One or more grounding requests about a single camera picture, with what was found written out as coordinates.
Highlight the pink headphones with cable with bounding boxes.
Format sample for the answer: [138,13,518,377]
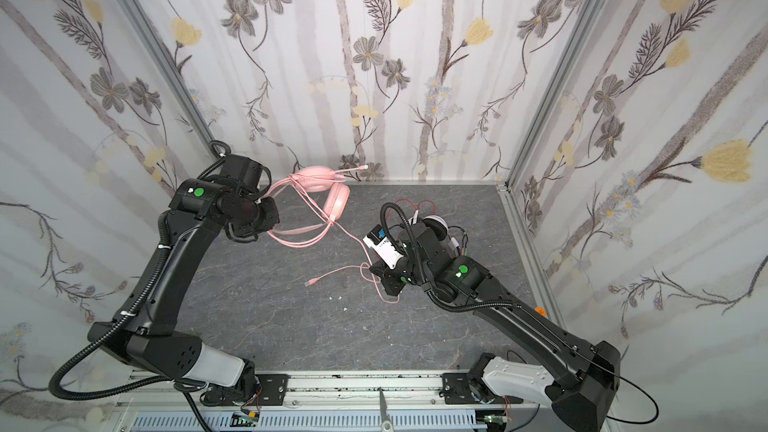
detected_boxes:
[266,164,399,305]

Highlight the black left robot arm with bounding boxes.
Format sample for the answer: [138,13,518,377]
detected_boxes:
[48,140,279,402]

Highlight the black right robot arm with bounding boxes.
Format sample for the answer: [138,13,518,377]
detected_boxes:
[364,202,626,431]

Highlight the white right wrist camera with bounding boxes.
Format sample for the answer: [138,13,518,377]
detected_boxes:
[363,224,406,273]

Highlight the black white headphones red cable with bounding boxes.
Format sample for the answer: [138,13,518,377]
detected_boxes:
[392,197,469,253]

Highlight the white perforated cable duct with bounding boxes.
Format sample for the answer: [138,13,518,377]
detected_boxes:
[122,410,487,431]

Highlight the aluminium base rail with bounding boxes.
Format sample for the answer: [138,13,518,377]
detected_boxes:
[106,370,543,431]

